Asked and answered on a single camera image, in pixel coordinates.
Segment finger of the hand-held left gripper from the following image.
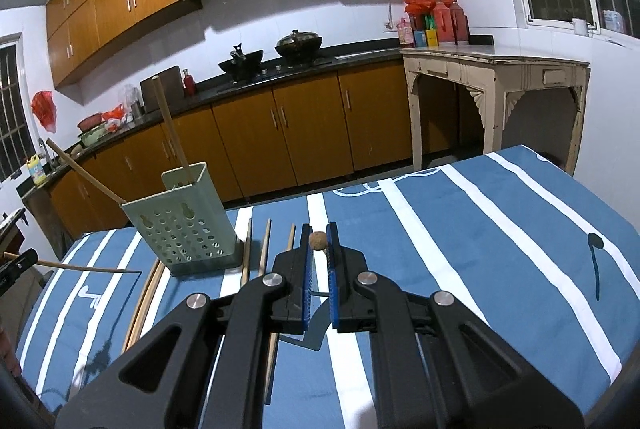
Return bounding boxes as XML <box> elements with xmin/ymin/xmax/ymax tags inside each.
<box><xmin>0</xmin><ymin>248</ymin><xmax>39</xmax><ymax>295</ymax></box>

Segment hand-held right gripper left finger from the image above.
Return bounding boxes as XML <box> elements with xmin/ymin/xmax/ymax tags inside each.
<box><xmin>55</xmin><ymin>224</ymin><xmax>314</xmax><ymax>429</ymax></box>

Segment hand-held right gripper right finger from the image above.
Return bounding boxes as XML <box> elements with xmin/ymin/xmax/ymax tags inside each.
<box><xmin>326</xmin><ymin>222</ymin><xmax>586</xmax><ymax>429</ymax></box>

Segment green perforated utensil holder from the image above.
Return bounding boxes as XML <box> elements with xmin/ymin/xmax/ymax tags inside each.
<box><xmin>120</xmin><ymin>162</ymin><xmax>244</xmax><ymax>278</ymax></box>

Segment yellow detergent bottle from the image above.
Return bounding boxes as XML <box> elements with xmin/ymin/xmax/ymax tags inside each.
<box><xmin>26</xmin><ymin>153</ymin><xmax>47</xmax><ymax>187</ymax></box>

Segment metal faucet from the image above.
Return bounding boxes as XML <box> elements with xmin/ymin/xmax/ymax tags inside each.
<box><xmin>37</xmin><ymin>136</ymin><xmax>58</xmax><ymax>172</ymax></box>

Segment blue white striped tablecloth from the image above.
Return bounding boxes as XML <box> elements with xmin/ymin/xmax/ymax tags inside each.
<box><xmin>15</xmin><ymin>144</ymin><xmax>640</xmax><ymax>429</ymax></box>

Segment pale green basin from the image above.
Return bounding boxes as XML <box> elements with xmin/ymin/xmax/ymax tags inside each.
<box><xmin>79</xmin><ymin>126</ymin><xmax>111</xmax><ymax>147</ymax></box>

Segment wooden base cabinets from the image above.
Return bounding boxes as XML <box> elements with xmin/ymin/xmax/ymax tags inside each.
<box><xmin>20</xmin><ymin>59</ymin><xmax>416</xmax><ymax>245</ymax></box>

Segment red hanging plastic bag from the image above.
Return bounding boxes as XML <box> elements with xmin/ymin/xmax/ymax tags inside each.
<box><xmin>31</xmin><ymin>90</ymin><xmax>58</xmax><ymax>133</ymax></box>

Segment clear plastic bag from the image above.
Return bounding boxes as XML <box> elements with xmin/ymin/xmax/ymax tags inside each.
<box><xmin>120</xmin><ymin>84</ymin><xmax>143</xmax><ymax>120</ymax></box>

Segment gas stove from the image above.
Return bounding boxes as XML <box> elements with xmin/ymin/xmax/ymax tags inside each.
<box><xmin>235</xmin><ymin>54</ymin><xmax>333</xmax><ymax>80</ymax></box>

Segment black pot with spatula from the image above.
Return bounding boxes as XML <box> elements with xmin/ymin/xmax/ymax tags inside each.
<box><xmin>218</xmin><ymin>43</ymin><xmax>265</xmax><ymax>82</ymax></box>

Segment dark cutting board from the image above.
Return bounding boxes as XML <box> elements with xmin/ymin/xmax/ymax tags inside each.
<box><xmin>140</xmin><ymin>65</ymin><xmax>185</xmax><ymax>115</ymax></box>

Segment black wok with lid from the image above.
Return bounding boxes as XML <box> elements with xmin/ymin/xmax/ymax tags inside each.
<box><xmin>275</xmin><ymin>29</ymin><xmax>323</xmax><ymax>60</ymax></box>

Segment cream wooden table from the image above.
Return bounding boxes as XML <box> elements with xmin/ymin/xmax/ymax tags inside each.
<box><xmin>400</xmin><ymin>44</ymin><xmax>592</xmax><ymax>175</ymax></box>

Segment red oil bottle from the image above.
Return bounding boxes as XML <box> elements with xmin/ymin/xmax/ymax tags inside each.
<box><xmin>432</xmin><ymin>0</ymin><xmax>453</xmax><ymax>46</ymax></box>
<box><xmin>450</xmin><ymin>0</ymin><xmax>471</xmax><ymax>46</ymax></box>

